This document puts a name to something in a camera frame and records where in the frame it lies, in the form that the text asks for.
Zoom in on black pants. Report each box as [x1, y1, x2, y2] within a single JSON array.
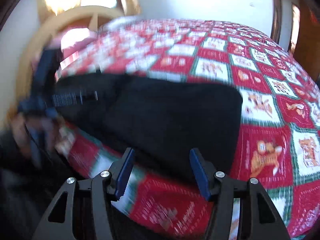
[[54, 74, 242, 181]]

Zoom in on person left hand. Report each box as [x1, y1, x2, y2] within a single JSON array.
[[10, 114, 61, 158]]

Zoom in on pink folded blanket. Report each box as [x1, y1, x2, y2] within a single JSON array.
[[47, 28, 98, 69]]

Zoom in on red patchwork cartoon bedspread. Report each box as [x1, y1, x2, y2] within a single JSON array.
[[55, 19, 319, 239]]

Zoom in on cream and brown headboard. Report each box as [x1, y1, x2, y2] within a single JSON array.
[[15, 5, 124, 102]]

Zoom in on brown wooden door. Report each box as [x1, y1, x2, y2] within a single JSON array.
[[293, 0, 319, 80]]

